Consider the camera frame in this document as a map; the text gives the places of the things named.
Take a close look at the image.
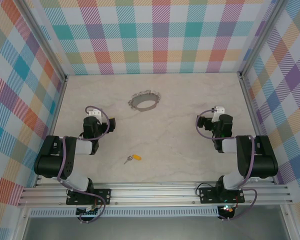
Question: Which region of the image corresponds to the numbered metal key organizer ring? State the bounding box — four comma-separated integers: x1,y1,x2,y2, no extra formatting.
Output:
127,90,162,112

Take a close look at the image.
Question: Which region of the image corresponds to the small electronics board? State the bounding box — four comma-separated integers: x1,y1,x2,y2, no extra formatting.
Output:
75,204,101,217
218,204,236,219

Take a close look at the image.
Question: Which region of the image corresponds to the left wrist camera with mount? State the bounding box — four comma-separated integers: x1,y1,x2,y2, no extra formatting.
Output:
88,107,102,119

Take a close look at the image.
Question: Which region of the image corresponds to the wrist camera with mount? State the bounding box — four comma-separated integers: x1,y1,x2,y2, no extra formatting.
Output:
212,106,227,123
88,107,102,119

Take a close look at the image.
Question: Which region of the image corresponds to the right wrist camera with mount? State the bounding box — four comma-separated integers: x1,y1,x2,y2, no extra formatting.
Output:
212,106,227,123

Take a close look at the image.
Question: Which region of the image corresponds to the aluminium side rail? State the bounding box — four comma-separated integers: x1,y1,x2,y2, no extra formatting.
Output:
238,71,279,185
33,74,69,189

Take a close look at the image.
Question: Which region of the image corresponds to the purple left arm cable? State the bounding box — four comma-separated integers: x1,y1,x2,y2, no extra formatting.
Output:
56,105,111,224

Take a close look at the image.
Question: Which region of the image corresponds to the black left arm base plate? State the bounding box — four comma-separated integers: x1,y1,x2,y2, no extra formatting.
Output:
65,187,112,206

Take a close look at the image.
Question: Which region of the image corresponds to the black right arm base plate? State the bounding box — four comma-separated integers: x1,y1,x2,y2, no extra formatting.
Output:
198,187,246,204

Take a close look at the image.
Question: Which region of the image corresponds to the long aluminium mounting rail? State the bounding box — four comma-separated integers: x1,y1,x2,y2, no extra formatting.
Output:
16,181,295,208

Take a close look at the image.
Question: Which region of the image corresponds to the white slotted cable duct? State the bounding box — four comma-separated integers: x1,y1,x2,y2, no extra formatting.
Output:
29,205,220,219

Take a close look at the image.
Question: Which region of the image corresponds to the aluminium frame post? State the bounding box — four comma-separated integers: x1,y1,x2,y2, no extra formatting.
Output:
18,0,69,81
238,0,285,79

